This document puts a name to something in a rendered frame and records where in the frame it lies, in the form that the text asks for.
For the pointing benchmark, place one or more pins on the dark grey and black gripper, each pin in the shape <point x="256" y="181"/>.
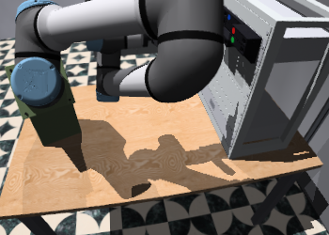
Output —
<point x="146" y="40"/>

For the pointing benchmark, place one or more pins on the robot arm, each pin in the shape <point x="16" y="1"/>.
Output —
<point x="190" y="53"/>

